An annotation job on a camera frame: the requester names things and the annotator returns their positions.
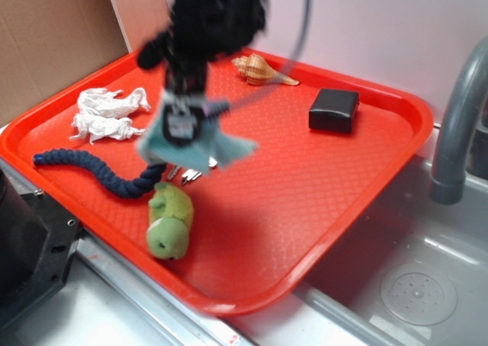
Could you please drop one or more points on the brown cardboard panel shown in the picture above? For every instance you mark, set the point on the brown cardboard panel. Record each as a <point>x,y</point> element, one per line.
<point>47,45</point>

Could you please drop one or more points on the tan seashell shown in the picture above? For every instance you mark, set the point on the tan seashell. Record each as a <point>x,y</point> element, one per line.
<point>256,71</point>

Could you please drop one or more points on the red plastic tray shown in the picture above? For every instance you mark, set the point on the red plastic tray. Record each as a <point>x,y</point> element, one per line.
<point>261,224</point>

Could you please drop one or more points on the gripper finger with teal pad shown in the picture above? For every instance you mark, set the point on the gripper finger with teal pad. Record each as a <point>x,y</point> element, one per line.
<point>182,117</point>

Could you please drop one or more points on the white crumpled cloth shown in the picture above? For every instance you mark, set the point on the white crumpled cloth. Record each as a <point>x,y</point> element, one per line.
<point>102,114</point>

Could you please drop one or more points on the silver keys with white tag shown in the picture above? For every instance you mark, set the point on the silver keys with white tag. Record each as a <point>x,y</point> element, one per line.
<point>190,174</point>

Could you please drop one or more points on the black box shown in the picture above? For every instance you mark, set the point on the black box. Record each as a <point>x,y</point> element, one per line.
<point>333,110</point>

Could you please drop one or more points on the green plush toy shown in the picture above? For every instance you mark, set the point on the green plush toy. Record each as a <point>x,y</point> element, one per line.
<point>171,214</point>

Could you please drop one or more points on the grey faucet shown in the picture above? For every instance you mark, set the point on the grey faucet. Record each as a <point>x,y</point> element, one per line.
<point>461,147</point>

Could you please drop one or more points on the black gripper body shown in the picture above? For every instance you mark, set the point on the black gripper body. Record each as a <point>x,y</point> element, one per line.
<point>199,32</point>

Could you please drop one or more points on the grey sink basin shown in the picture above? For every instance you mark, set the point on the grey sink basin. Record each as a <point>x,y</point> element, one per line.
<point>338,302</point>

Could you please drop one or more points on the sink drain cover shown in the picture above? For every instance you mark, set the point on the sink drain cover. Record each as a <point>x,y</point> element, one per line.
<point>418,295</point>

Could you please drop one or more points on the blue cloth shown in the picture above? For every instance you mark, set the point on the blue cloth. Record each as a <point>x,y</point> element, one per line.
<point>212,143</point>

